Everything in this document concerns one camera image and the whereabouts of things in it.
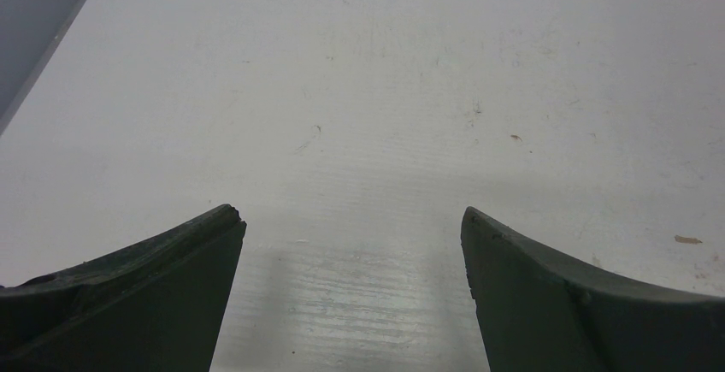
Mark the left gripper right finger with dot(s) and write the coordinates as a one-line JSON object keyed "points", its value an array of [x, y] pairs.
{"points": [[542, 310]]}

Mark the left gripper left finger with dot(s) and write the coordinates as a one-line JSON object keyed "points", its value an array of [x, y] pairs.
{"points": [[156, 305]]}

